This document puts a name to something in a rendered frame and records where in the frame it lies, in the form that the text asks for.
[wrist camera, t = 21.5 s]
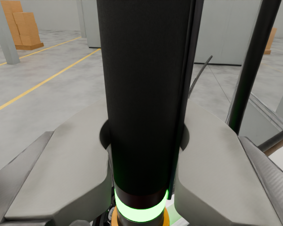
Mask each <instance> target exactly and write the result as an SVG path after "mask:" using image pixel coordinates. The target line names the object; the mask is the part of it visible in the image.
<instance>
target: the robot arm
mask: <svg viewBox="0 0 283 226"><path fill-rule="evenodd" d="M110 143H111V141H110V132H109V122H108V113H107V104H106V96H105V97H103V98H101V99H99V100H98V101H96V102H94V103H92V104H91V105H89V106H87V107H85V108H83V109H82V110H80V111H78V112H76V113H75V114H73V115H72V116H70V117H69V118H68V119H66V120H65V121H64V122H63V123H62V124H61V125H59V126H58V127H57V128H56V129H55V130H54V131H46V132H44V133H43V134H42V135H41V136H40V137H39V138H38V139H36V140H35V141H34V142H33V143H32V144H30V145H29V146H28V147H27V148H26V149H24V150H23V151H22V152H21V153H20V154H18V155H17V156H16V157H15V158H14V159H13V160H11V161H10V162H9V163H8V164H7V165H6V166H5V167H3V168H2V169H1V170H0V226H90V222H91V221H93V220H94V219H95V218H97V217H98V216H100V215H101V214H102V213H104V212H105V211H106V210H107V209H108V208H109V206H110V204H111V189H112V180H111V170H110V163H109V155H108V152H107V151H106V149H107V147H108V146H109V145H110ZM180 147H181V149H182V151H183V152H182V153H181V154H180V155H179V158H178V164H177V173H176V179H175V188H174V207H175V210H176V211H177V212H178V214H179V215H181V216H182V217H183V218H184V219H185V220H186V221H188V222H189V223H190V224H191V225H192V226H283V171H282V170H281V169H280V168H279V167H278V166H277V165H276V164H275V163H274V162H273V161H272V160H271V159H270V158H269V157H268V156H267V155H266V154H265V153H264V152H262V151H261V150H260V149H259V148H258V147H257V146H256V145H255V144H254V143H253V142H252V141H251V140H250V139H249V138H248V137H246V136H238V135H237V134H236V133H235V132H234V131H233V130H232V129H231V128H230V127H229V126H228V125H227V124H225V123H224V122H223V121H222V120H221V119H219V118H218V117H217V116H215V115H214V114H212V113H211V112H209V111H207V110H206V109H204V108H202V107H201V106H199V105H198V104H196V103H195V102H193V101H191V100H190V99H188V101H187V107H186V114H185V120H184V126H183V132H182V137H181V145H180Z"/></svg>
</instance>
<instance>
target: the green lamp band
mask: <svg viewBox="0 0 283 226"><path fill-rule="evenodd" d="M166 196H167V193H166V195H165V197H164V199H163V200H162V201H161V202H160V203H159V204H158V205H157V206H155V207H153V208H150V209H145V210H137V209H132V208H129V207H127V206H126V205H124V204H123V203H122V202H121V201H120V200H119V199H118V197H117V195H116V192H115V199H116V204H117V207H118V209H119V211H120V212H121V213H122V214H123V215H124V216H125V217H126V218H128V219H130V220H133V221H137V222H145V221H149V220H151V219H153V218H155V217H157V216H158V215H159V214H160V213H161V212H162V210H163V209H164V206H165V202H166Z"/></svg>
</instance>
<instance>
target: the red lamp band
mask: <svg viewBox="0 0 283 226"><path fill-rule="evenodd" d="M113 178H114V176H113ZM168 179H169V177H168ZM114 187H115V192H116V195H117V197H118V198H119V199H120V200H121V201H122V202H123V203H124V204H125V205H127V206H129V207H132V208H136V209H146V208H150V207H153V206H155V205H157V204H158V203H159V202H160V201H161V200H162V199H163V198H164V197H165V195H166V193H167V188H168V180H167V182H166V184H165V185H164V187H163V188H161V189H160V190H159V191H157V192H155V193H153V194H150V195H145V196H137V195H133V194H130V193H127V192H125V191H124V190H122V189H121V188H120V187H119V186H118V185H117V183H116V181H115V179H114Z"/></svg>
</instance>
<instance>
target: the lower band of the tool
mask: <svg viewBox="0 0 283 226"><path fill-rule="evenodd" d="M111 224H112V226H118V223H117V208H116V207H115V209H114V211H113V214H112V219H111ZM163 226H169V215H168V211H167V209H166V207H165V210H164V223H163Z"/></svg>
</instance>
